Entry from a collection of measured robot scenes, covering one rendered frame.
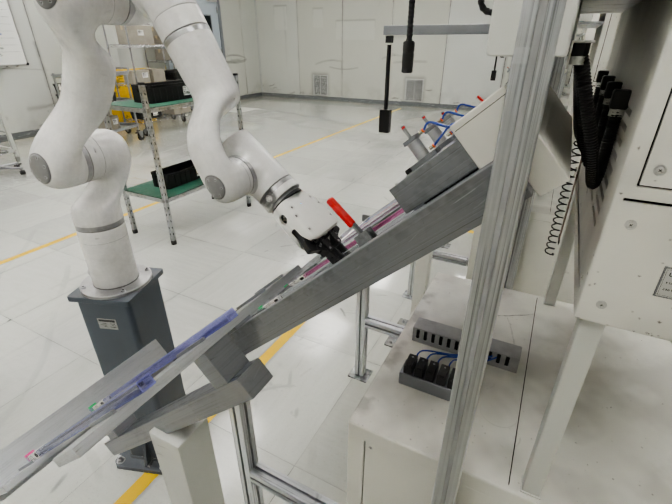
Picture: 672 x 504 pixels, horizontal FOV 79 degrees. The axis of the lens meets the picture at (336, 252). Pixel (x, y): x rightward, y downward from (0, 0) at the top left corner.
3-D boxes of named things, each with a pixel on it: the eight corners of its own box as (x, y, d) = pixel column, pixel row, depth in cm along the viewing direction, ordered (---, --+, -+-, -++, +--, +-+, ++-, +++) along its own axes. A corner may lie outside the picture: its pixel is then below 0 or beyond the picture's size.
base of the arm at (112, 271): (64, 297, 111) (41, 236, 103) (108, 263, 128) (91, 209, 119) (128, 302, 109) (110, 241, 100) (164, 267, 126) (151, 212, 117)
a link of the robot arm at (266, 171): (268, 184, 74) (297, 169, 81) (219, 133, 75) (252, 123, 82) (251, 212, 80) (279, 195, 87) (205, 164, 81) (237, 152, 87)
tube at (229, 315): (92, 414, 74) (87, 408, 74) (100, 408, 75) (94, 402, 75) (229, 322, 43) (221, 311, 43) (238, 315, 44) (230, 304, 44)
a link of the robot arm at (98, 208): (64, 228, 107) (33, 136, 96) (122, 205, 122) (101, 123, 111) (96, 236, 103) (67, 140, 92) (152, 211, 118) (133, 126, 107)
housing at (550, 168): (509, 213, 54) (447, 126, 53) (537, 141, 92) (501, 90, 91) (570, 180, 49) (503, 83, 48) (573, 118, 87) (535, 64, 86)
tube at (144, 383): (29, 463, 65) (25, 458, 65) (38, 456, 67) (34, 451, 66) (143, 393, 34) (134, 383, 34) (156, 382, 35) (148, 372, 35)
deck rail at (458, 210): (240, 358, 94) (223, 336, 93) (245, 352, 95) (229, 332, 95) (533, 196, 50) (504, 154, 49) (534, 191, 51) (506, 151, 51)
